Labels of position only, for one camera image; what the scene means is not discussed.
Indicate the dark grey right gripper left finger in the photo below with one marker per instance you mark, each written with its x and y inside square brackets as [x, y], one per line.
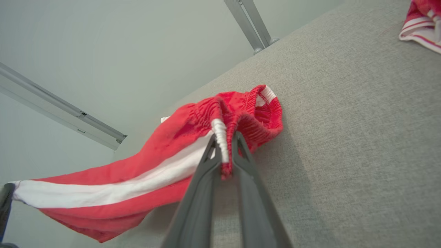
[196, 213]

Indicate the red shorts with white band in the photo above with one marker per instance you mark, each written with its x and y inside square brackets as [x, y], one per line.
[103, 193]

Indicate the grey partition post with foot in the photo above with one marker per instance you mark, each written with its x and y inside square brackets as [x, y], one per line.
[246, 27]
[262, 24]

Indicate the red Bulls basketball jersey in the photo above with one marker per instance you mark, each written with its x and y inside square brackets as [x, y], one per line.
[422, 27]

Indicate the grey slotted metal partition frame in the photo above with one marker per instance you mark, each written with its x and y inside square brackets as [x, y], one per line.
[69, 117]

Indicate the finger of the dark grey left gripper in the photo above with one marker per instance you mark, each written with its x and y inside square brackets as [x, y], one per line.
[6, 203]

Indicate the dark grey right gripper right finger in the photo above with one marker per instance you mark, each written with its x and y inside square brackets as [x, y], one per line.
[258, 220]

